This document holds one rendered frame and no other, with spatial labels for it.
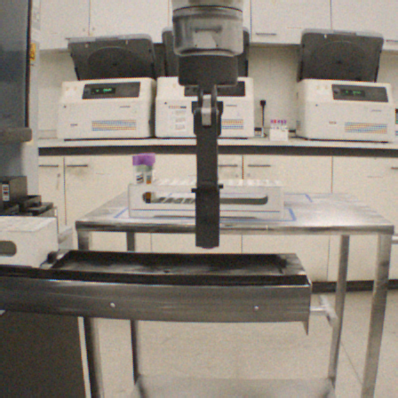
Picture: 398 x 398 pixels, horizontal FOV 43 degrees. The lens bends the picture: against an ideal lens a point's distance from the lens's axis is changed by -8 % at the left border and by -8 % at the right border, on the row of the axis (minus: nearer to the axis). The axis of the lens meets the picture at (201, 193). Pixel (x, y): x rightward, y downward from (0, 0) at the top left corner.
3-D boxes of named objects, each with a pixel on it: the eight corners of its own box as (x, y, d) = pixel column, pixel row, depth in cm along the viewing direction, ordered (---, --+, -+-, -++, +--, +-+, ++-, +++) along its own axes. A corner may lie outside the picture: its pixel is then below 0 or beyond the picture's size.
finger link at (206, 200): (213, 177, 66) (213, 179, 63) (213, 218, 67) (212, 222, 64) (201, 177, 66) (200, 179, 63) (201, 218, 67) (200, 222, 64)
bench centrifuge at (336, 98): (306, 140, 294) (304, 21, 285) (293, 137, 356) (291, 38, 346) (396, 144, 291) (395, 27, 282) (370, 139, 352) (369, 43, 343)
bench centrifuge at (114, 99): (55, 141, 302) (57, 35, 293) (84, 138, 363) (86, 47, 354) (147, 139, 297) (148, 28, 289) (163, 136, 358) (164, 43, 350)
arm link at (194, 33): (168, 7, 60) (167, 54, 61) (244, 6, 60) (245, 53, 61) (175, 20, 69) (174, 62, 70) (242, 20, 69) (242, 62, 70)
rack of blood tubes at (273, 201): (127, 216, 103) (126, 184, 102) (138, 208, 113) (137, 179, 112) (282, 218, 101) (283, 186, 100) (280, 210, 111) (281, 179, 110)
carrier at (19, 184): (20, 200, 124) (19, 175, 123) (28, 200, 124) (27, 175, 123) (2, 207, 112) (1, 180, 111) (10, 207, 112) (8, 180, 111)
